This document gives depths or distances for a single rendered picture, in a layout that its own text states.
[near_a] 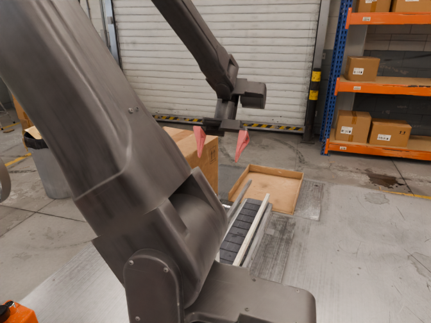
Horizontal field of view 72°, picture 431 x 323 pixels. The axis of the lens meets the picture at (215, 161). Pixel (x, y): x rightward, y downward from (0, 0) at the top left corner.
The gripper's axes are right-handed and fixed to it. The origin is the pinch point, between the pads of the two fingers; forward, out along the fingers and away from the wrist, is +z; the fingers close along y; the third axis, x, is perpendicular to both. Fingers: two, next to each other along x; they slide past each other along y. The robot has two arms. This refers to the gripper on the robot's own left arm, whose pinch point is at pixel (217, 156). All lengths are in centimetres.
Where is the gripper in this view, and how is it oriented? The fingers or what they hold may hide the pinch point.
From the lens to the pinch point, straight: 75.4
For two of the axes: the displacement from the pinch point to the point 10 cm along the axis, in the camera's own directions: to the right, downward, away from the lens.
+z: -1.8, 9.6, -2.3
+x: 1.9, 2.6, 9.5
